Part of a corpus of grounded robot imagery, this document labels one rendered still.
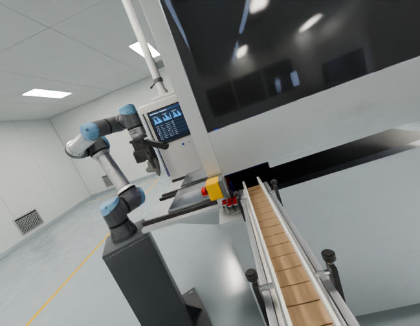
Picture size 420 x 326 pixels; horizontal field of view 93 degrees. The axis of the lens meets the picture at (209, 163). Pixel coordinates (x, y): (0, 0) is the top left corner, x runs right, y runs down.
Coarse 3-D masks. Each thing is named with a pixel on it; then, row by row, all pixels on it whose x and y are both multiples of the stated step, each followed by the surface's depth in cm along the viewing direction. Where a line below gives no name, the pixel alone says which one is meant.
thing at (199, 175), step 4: (192, 172) 155; (196, 172) 155; (200, 172) 155; (204, 172) 154; (188, 176) 156; (192, 176) 156; (196, 176) 152; (200, 176) 148; (204, 176) 144; (184, 180) 142; (188, 180) 148; (192, 180) 144; (196, 180) 130; (200, 180) 130; (184, 184) 131; (188, 184) 131
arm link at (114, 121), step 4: (116, 116) 95; (108, 120) 92; (112, 120) 94; (116, 120) 95; (112, 124) 93; (116, 124) 95; (120, 124) 94; (112, 128) 93; (116, 128) 95; (120, 128) 97; (124, 128) 97; (112, 132) 94
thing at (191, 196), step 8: (200, 184) 121; (184, 192) 123; (192, 192) 121; (200, 192) 116; (232, 192) 94; (176, 200) 114; (184, 200) 113; (192, 200) 109; (200, 200) 96; (208, 200) 96; (168, 208) 101; (176, 208) 98; (184, 208) 98
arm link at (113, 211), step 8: (112, 200) 115; (120, 200) 117; (104, 208) 110; (112, 208) 111; (120, 208) 114; (128, 208) 118; (104, 216) 111; (112, 216) 111; (120, 216) 113; (112, 224) 112
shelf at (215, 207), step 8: (176, 184) 150; (168, 200) 123; (160, 208) 115; (208, 208) 93; (216, 208) 91; (152, 216) 108; (184, 216) 94; (192, 216) 93; (152, 224) 98; (160, 224) 95; (168, 224) 95; (144, 232) 96
